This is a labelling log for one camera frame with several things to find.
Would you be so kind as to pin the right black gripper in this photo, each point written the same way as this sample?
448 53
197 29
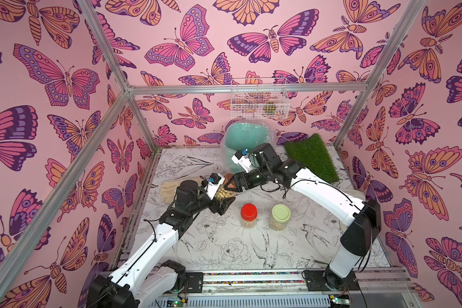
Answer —
239 181

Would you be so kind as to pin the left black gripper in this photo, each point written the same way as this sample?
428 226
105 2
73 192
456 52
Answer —
224 205

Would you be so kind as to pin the peanut jar clear plastic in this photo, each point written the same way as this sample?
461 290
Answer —
222 194

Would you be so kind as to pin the brown jar lid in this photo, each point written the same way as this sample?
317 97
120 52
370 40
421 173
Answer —
229 182

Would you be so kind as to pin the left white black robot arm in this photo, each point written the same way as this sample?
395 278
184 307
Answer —
143 278

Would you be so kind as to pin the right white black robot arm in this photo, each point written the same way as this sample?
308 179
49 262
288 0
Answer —
361 218

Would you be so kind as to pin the red lid peanut jar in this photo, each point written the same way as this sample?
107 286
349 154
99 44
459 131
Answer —
248 216

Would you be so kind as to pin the clear plastic bin liner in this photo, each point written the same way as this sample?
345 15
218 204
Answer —
269 133

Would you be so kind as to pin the green lid peanut jar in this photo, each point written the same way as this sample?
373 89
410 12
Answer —
280 216

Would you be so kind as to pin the left beige cloth glove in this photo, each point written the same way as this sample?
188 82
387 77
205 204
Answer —
169 187

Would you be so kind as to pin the green object in basket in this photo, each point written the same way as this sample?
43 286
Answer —
270 109

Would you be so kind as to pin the green artificial grass mat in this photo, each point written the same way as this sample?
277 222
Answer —
313 154

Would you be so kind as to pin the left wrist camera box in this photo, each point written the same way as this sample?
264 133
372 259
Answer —
213 184

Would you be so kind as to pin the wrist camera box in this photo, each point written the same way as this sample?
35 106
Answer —
241 158
213 184

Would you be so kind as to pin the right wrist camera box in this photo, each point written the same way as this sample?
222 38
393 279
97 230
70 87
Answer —
241 158

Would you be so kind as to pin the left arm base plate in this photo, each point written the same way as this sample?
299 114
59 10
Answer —
192 282

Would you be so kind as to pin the white wire wall basket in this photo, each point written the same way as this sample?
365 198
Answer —
247 101

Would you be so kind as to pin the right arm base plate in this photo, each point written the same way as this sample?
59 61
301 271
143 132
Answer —
315 280

